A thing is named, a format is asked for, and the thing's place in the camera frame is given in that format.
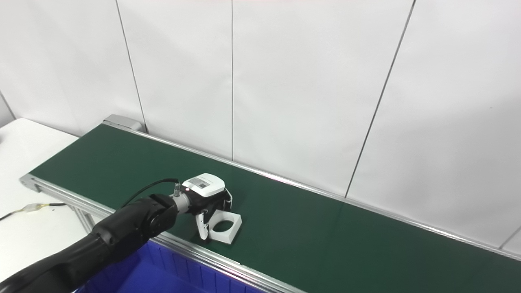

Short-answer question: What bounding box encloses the white square ring part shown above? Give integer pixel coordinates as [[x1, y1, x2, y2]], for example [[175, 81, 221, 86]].
[[208, 212, 242, 245]]

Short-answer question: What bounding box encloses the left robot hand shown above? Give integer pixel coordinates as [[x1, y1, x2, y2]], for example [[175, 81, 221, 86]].
[[179, 173, 233, 241]]

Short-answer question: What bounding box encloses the aluminium conveyor leg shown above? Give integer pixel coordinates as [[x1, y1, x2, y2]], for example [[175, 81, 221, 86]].
[[69, 206, 96, 233]]

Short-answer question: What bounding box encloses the blue bin with white parts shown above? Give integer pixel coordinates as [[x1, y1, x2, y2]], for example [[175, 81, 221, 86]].
[[77, 240, 265, 293]]

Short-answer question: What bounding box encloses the green conveyor belt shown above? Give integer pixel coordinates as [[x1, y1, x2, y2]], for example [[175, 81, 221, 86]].
[[20, 122, 521, 293]]

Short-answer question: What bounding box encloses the cable with yellow connector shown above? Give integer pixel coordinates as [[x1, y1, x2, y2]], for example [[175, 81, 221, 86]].
[[0, 202, 66, 221]]

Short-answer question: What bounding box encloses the grey conveyor motor housing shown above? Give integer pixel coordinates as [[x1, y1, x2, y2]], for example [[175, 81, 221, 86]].
[[103, 115, 146, 133]]

